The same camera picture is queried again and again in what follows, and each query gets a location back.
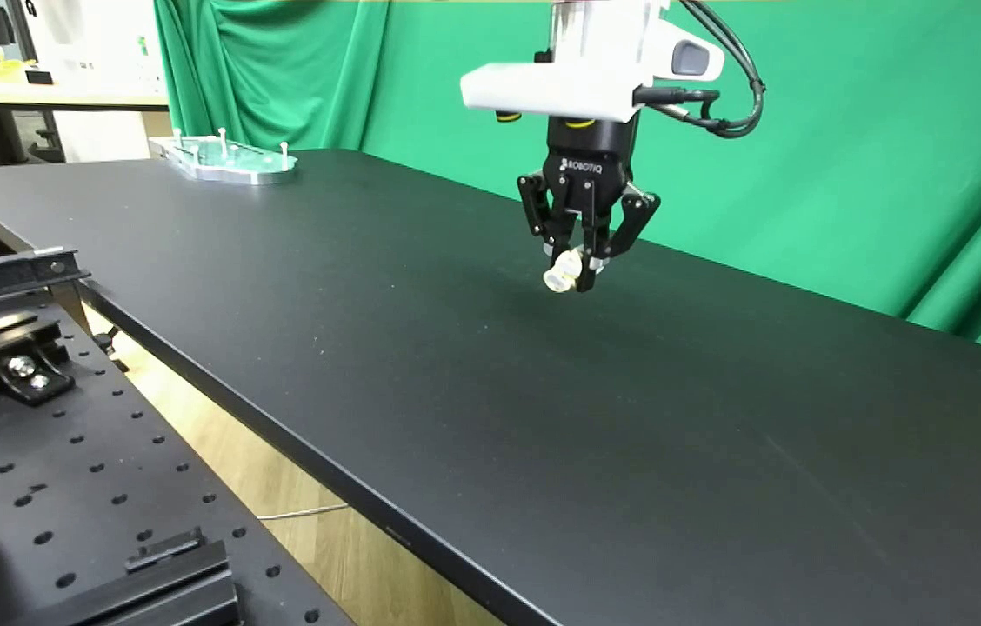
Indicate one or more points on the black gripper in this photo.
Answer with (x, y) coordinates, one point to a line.
(584, 162)

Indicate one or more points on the small white toy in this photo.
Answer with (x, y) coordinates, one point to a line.
(561, 272)

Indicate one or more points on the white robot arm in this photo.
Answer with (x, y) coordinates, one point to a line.
(616, 35)

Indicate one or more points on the clear acrylic plate with posts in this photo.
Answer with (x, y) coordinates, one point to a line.
(227, 159)

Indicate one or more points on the white cabinet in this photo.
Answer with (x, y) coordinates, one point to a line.
(96, 56)

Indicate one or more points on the black perforated breadboard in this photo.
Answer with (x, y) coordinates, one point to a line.
(85, 465)

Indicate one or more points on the wooden desk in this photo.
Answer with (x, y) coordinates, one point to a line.
(25, 91)

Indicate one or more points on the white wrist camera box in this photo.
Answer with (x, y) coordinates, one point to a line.
(546, 87)

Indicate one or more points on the black rail block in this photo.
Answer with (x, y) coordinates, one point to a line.
(155, 585)

